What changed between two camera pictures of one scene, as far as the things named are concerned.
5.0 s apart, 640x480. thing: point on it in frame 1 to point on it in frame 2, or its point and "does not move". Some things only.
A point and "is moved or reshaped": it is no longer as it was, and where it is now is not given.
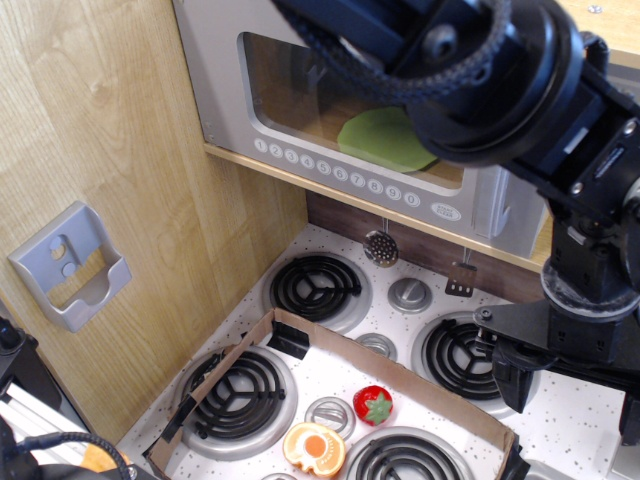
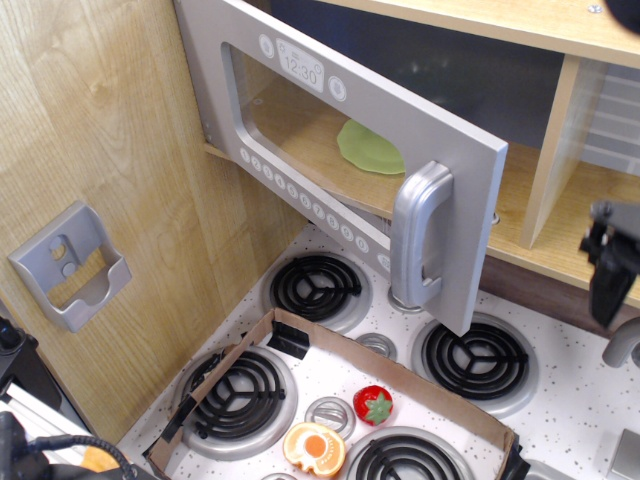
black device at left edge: (23, 367) does not move
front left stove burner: (246, 410) does not move
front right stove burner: (408, 453) does not move
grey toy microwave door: (268, 90) is moved or reshaped
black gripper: (528, 337) to (613, 238)
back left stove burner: (327, 291) does not move
